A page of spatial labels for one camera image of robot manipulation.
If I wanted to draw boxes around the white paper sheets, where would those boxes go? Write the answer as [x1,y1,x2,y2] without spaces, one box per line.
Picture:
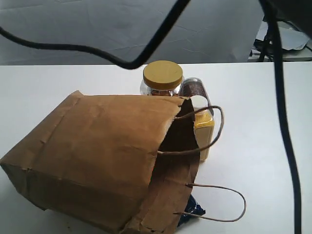
[256,22,310,51]

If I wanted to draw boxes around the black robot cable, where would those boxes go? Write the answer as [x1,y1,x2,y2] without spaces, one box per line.
[0,0,303,234]

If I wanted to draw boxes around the white backdrop cloth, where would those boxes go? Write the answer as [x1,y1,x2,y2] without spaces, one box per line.
[0,0,263,63]

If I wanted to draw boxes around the nut jar with yellow lid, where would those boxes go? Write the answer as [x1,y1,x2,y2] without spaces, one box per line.
[140,60,184,97]

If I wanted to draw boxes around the black tripod stand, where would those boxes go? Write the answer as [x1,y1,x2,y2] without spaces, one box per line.
[258,27,273,62]

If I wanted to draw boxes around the yellow millet bottle white cap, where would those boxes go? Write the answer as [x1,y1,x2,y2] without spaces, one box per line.
[191,95,215,148]

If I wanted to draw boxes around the clear jar of brown grains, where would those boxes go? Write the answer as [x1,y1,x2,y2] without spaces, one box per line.
[179,78,211,109]

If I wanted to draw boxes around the long spaghetti noodle package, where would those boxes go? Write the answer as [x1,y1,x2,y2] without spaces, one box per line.
[177,195,206,227]

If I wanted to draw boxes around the brown paper bag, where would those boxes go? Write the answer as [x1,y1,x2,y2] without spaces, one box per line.
[0,91,204,234]

